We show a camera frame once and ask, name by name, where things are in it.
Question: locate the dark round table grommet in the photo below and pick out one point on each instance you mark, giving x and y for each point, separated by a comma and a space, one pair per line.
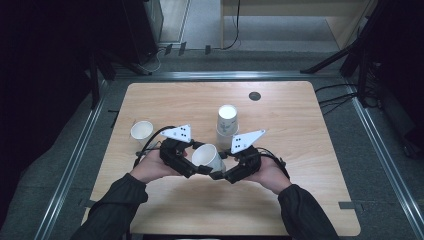
254, 96

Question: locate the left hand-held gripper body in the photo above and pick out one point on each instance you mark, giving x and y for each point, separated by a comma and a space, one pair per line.
173, 153

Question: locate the stack of white paper cups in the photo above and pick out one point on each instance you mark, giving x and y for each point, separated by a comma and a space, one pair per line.
227, 125

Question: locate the light wooden furniture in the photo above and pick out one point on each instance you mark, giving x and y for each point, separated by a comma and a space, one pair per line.
343, 23

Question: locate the black metal stand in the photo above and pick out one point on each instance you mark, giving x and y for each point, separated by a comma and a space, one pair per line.
95, 80

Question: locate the grey floor tape piece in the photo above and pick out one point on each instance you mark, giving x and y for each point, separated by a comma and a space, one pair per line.
348, 205
87, 203

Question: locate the dark floor bracket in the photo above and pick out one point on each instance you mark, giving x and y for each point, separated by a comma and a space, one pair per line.
207, 50
182, 48
168, 49

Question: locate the person's right hand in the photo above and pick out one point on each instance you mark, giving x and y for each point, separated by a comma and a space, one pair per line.
273, 178

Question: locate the black cabinet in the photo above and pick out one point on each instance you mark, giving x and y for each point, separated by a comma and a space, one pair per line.
140, 26

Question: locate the person's left hand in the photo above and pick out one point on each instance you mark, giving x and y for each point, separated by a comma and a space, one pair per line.
151, 168

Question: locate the metal floor rail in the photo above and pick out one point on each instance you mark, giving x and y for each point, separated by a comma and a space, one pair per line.
226, 75
76, 166
383, 160

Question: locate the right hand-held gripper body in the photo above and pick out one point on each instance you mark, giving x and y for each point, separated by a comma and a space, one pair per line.
250, 161

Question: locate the black tripod stand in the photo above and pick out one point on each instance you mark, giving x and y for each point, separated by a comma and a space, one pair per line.
353, 46

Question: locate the white printed paper cup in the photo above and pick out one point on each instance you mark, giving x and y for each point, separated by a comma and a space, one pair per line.
142, 130
206, 156

